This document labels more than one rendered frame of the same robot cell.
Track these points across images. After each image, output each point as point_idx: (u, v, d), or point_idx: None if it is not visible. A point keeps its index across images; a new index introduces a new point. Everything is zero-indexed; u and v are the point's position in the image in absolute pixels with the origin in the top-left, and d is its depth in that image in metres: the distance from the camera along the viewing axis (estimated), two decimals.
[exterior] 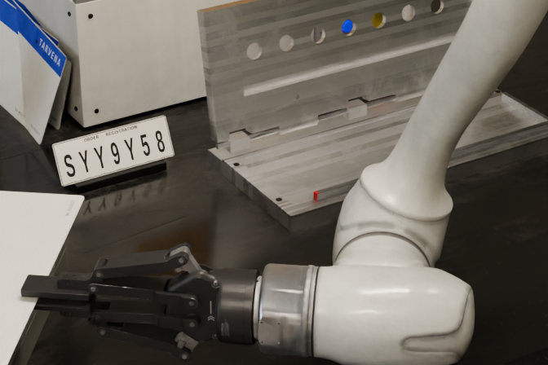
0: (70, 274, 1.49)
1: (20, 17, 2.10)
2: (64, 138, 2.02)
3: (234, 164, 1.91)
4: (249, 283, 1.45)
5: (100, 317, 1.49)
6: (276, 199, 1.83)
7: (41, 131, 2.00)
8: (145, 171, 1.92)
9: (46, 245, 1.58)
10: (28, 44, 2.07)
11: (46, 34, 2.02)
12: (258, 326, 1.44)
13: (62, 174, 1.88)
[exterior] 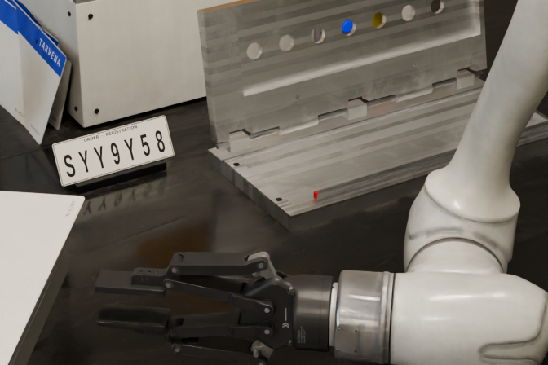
0: (144, 270, 1.48)
1: (20, 17, 2.10)
2: (64, 138, 2.02)
3: (234, 164, 1.91)
4: (325, 289, 1.44)
5: (175, 334, 1.49)
6: (276, 199, 1.83)
7: (41, 131, 2.00)
8: (145, 171, 1.92)
9: (46, 246, 1.58)
10: (28, 44, 2.07)
11: (46, 34, 2.02)
12: (335, 333, 1.43)
13: (62, 174, 1.88)
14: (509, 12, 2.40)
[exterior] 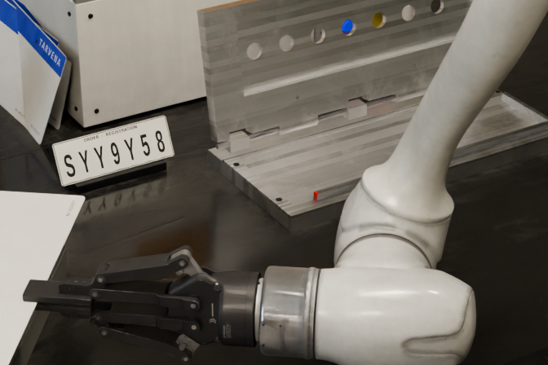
0: (72, 279, 1.49)
1: (20, 17, 2.10)
2: (64, 138, 2.02)
3: (234, 164, 1.91)
4: (251, 285, 1.45)
5: (102, 318, 1.49)
6: (276, 199, 1.83)
7: (41, 131, 2.00)
8: (145, 171, 1.92)
9: (46, 246, 1.58)
10: (28, 44, 2.07)
11: (46, 34, 2.02)
12: (260, 328, 1.44)
13: (62, 174, 1.88)
14: None
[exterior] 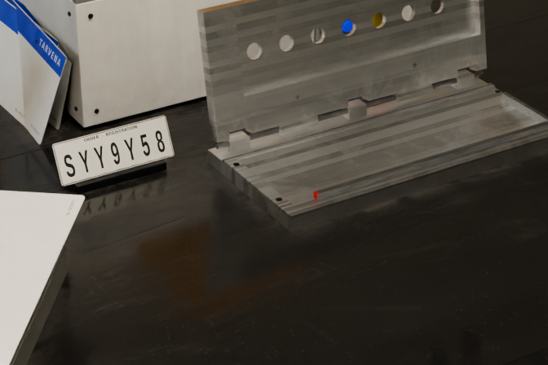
0: None
1: (20, 17, 2.10)
2: (64, 138, 2.02)
3: (234, 164, 1.91)
4: None
5: None
6: (276, 199, 1.83)
7: (41, 131, 2.00)
8: (145, 171, 1.92)
9: (46, 245, 1.58)
10: (28, 44, 2.07)
11: (46, 34, 2.02)
12: None
13: (62, 174, 1.88)
14: (509, 12, 2.40)
